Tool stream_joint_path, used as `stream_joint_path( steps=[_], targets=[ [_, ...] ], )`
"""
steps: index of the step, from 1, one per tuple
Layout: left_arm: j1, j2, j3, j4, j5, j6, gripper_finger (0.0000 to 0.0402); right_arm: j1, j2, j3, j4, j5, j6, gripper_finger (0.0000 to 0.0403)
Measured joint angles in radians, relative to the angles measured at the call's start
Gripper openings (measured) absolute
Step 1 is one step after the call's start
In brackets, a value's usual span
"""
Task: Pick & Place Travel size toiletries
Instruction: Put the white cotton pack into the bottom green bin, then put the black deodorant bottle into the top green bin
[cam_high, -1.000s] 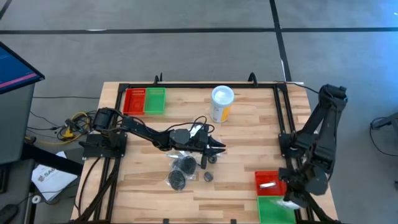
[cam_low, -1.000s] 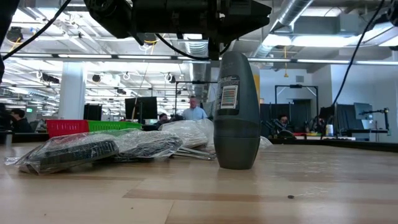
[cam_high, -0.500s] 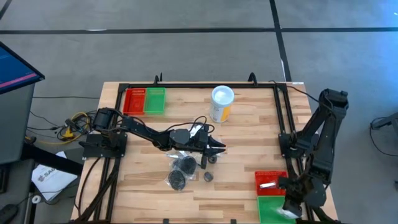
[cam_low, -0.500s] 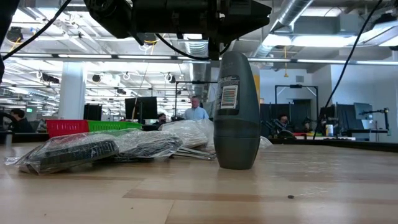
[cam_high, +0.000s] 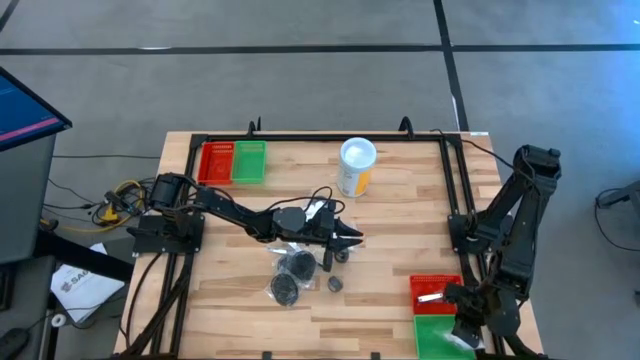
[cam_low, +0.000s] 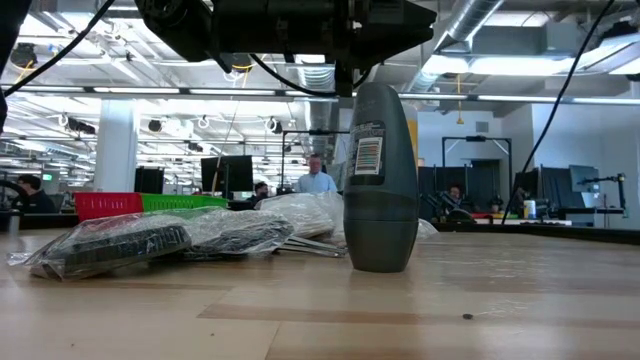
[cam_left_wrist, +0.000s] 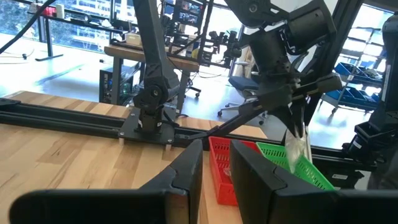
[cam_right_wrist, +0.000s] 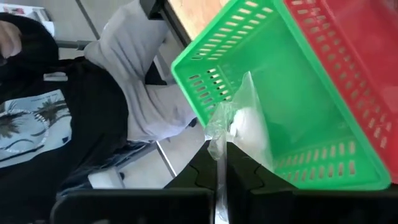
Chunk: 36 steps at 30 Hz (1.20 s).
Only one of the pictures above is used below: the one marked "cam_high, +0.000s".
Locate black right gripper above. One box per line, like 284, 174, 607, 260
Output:
443, 282, 494, 350

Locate red plastic basket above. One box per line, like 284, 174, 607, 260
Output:
197, 141, 236, 185
409, 274, 467, 317

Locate yellow cable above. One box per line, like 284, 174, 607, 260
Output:
42, 178, 147, 235

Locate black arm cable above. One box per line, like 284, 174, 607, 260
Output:
431, 128, 526, 175
197, 185, 347, 217

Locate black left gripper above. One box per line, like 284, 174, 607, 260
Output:
304, 199, 365, 273

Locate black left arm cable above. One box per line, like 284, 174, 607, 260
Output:
197, 185, 347, 217

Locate white printed booklet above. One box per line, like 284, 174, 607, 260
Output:
49, 242, 127, 324

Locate white canister with yellow label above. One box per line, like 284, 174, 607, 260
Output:
336, 136, 379, 199

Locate thin black floor cable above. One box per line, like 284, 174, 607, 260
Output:
593, 186, 640, 253

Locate grey cabinet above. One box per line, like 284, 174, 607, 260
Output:
0, 133, 58, 265

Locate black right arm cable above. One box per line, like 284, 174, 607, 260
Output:
431, 128, 526, 175

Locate black hair ties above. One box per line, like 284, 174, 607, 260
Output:
277, 248, 319, 281
268, 272, 301, 308

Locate blue-screen monitor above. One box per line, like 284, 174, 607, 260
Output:
0, 66, 74, 153

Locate black aluminium rig frame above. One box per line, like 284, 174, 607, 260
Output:
107, 115, 551, 360

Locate black desk beam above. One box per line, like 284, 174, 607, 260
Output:
33, 228, 136, 284

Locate black computer mouse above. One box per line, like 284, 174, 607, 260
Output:
0, 327, 30, 360

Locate green plastic basket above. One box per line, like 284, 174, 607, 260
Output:
231, 140, 268, 185
412, 314, 478, 360

